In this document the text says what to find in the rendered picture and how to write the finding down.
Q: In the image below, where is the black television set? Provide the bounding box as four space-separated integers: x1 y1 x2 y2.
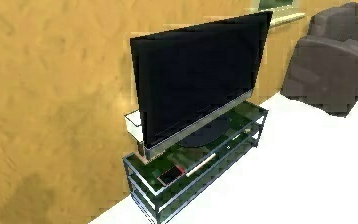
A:
129 10 274 161

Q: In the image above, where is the white box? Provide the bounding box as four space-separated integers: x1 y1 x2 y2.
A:
123 109 145 142

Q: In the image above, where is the white stick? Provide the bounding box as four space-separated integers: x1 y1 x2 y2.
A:
185 152 218 178

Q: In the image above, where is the green glass television stand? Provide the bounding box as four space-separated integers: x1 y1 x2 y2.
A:
122 100 269 224

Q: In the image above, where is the white framed window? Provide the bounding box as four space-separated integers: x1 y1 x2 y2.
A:
250 0 307 28

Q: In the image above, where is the dark grey armchair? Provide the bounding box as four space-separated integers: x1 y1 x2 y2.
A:
280 1 358 118

